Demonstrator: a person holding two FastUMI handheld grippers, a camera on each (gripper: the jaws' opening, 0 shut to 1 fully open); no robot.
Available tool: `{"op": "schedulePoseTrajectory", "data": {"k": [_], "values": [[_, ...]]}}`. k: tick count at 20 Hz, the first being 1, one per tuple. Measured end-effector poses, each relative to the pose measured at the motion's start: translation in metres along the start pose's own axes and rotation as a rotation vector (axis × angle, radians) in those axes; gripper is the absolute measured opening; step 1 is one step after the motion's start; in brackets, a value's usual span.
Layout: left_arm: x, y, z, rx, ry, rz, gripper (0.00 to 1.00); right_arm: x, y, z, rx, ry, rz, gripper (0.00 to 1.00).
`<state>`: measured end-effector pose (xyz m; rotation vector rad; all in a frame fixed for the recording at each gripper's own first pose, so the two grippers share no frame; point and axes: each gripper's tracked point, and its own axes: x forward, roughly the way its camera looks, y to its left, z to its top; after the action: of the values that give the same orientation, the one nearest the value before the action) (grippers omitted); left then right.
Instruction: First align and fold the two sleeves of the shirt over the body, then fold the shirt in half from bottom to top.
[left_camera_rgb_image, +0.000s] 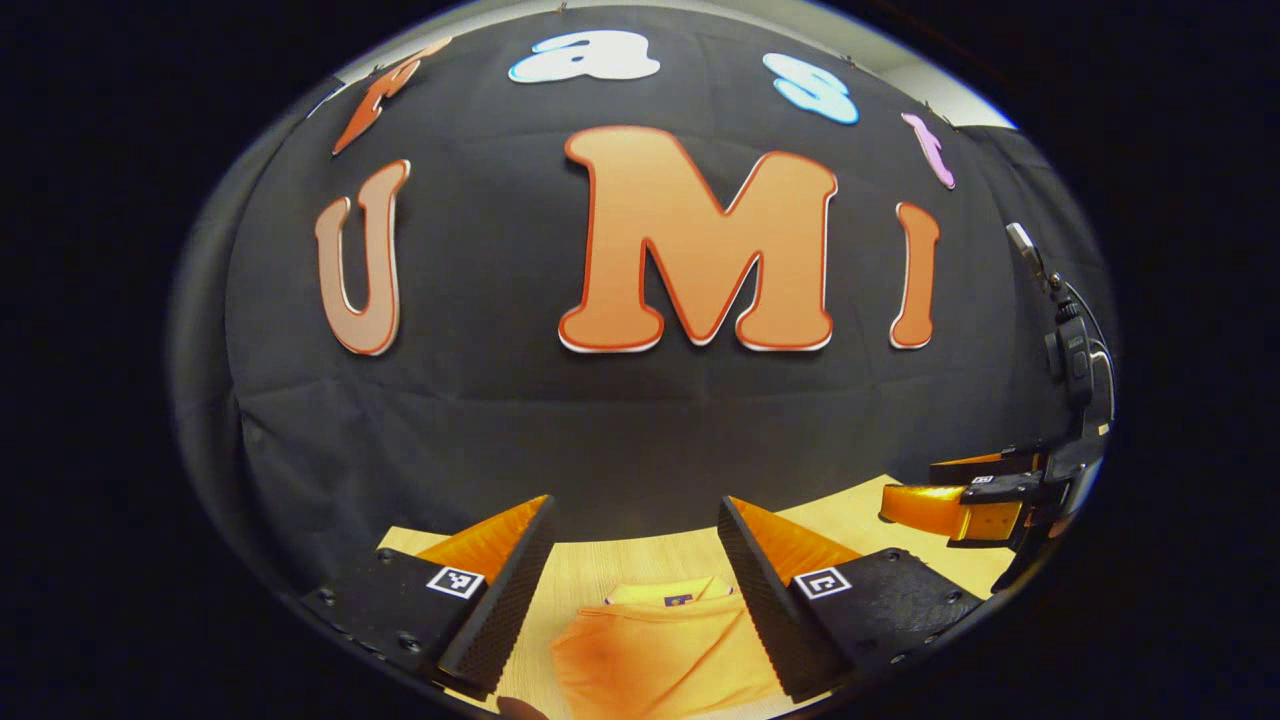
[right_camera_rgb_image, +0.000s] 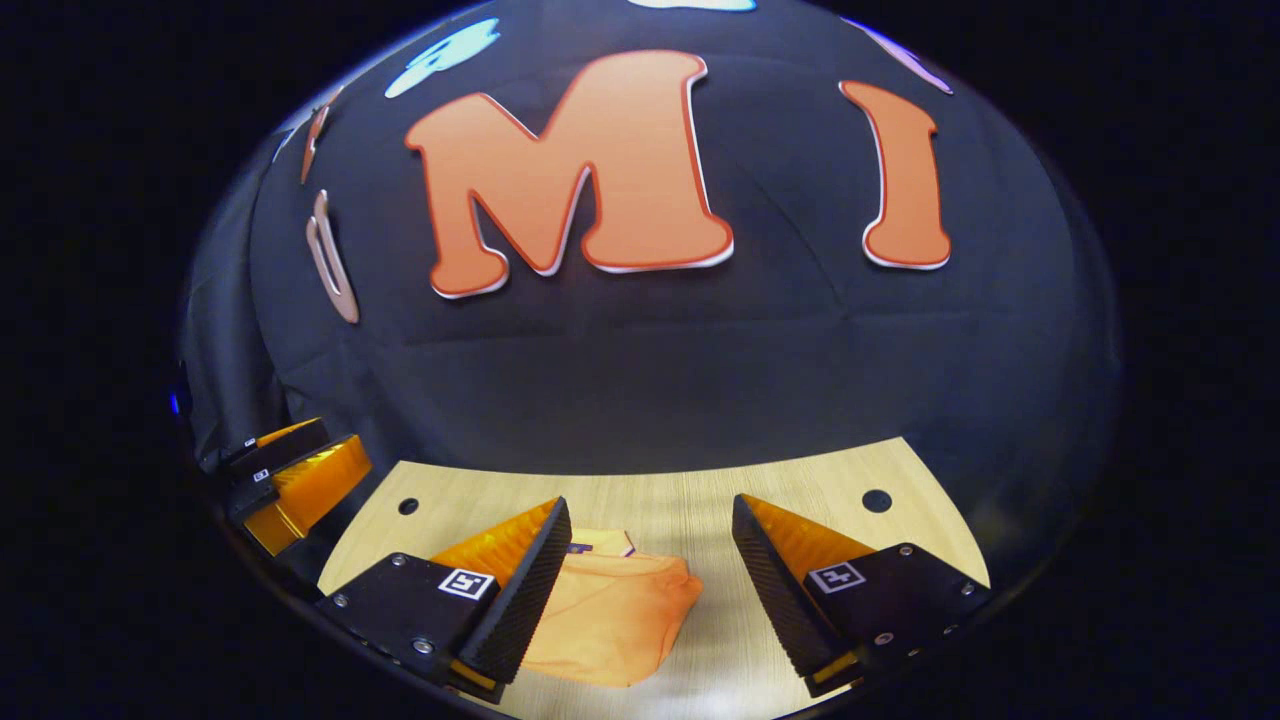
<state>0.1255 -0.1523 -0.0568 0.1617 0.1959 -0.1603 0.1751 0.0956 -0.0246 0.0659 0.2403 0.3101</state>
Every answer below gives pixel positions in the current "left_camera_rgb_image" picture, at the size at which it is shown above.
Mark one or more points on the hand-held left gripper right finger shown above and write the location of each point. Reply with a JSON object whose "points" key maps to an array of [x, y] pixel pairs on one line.
{"points": [[765, 600]]}

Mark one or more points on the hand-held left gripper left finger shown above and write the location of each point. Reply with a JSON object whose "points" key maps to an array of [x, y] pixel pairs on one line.
{"points": [[510, 590]]}

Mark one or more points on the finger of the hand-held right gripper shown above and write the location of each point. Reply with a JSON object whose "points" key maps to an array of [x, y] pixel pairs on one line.
{"points": [[980, 465], [950, 510]]}

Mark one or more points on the orange T-shirt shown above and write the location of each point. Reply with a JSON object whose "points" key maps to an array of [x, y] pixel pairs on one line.
{"points": [[650, 650]]}

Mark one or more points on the black backdrop cloth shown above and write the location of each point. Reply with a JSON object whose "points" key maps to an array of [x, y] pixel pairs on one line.
{"points": [[500, 420]]}

